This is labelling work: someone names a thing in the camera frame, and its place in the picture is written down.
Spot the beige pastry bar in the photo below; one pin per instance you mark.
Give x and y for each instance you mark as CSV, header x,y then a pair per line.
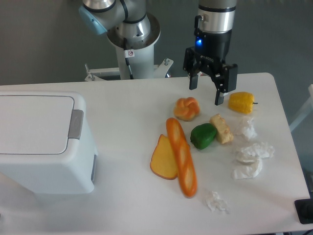
x,y
223,135

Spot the white metal base frame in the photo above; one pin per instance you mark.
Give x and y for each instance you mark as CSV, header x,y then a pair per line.
x,y
105,72

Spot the small crumpled white tissue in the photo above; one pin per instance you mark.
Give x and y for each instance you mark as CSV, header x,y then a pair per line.
x,y
214,202

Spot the crumpled white tissue lower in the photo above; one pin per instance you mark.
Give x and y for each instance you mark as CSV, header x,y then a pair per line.
x,y
247,171

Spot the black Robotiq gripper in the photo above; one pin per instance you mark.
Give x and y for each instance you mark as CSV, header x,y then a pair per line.
x,y
213,47

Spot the orange baguette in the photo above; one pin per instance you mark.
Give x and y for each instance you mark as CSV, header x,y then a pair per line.
x,y
183,158

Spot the crumpled white tissue upper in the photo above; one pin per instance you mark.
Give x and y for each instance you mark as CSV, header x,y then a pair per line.
x,y
246,129

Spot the green bell pepper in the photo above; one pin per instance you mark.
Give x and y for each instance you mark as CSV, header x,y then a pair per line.
x,y
202,135

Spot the black device at edge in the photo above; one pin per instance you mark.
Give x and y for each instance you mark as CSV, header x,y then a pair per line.
x,y
304,209

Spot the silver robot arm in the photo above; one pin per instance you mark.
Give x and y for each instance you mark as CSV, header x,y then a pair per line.
x,y
214,16

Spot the yellow bread slice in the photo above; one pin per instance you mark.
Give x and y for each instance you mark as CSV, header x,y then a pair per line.
x,y
163,162

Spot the yellow bell pepper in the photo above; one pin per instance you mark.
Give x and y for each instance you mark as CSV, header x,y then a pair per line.
x,y
241,102

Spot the crumpled white tissue middle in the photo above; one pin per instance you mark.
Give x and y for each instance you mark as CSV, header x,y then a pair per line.
x,y
254,152

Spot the white push-lid trash can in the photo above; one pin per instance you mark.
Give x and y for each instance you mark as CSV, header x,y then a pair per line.
x,y
46,144

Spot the round knotted bread roll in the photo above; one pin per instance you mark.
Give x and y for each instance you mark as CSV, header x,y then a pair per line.
x,y
186,109

